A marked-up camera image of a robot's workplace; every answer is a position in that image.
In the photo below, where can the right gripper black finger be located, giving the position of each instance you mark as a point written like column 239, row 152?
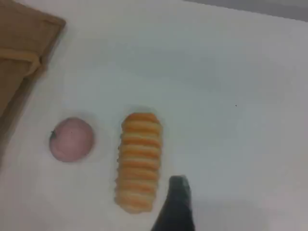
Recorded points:
column 175, row 207

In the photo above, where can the long ridged toy bread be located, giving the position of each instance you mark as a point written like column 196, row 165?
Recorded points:
column 138, row 163

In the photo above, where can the pink toy peach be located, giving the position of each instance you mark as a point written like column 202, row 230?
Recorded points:
column 72, row 139

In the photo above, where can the brown jute tote bag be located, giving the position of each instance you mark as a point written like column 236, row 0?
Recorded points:
column 19, row 29

